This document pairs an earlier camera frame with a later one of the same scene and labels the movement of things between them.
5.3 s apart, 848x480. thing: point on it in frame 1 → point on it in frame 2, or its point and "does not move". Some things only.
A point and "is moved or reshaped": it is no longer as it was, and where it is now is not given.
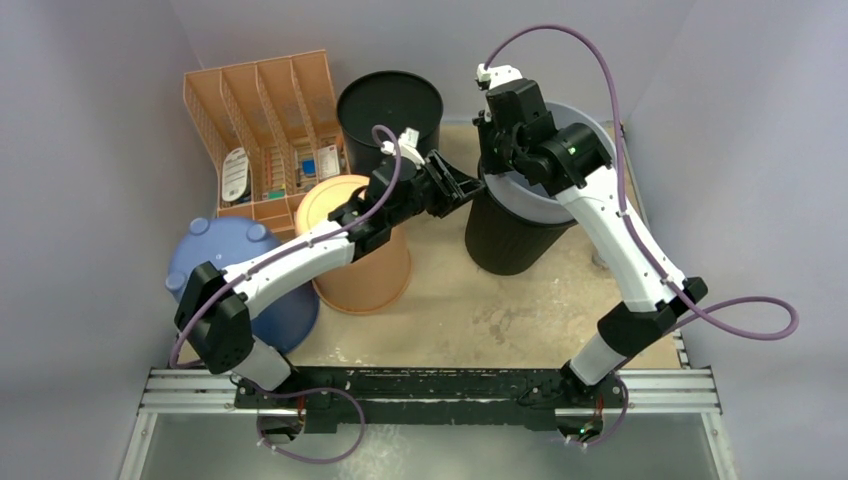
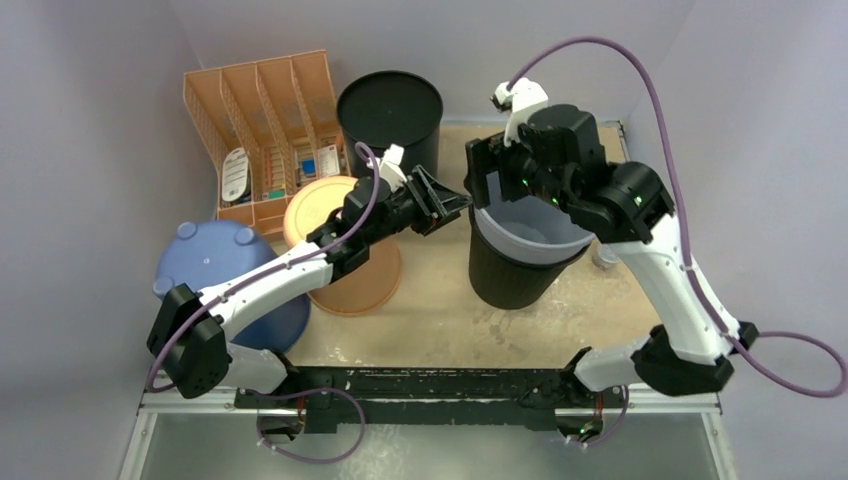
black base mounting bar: (376, 396) does not move
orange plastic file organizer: (272, 130) does not move
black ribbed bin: (504, 244) → (509, 285)
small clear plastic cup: (597, 259) does not move
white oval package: (235, 172) does not move
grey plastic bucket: (520, 192) is moved or reshaped
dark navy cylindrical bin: (394, 99) does not move
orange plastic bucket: (380, 278) is moved or reshaped
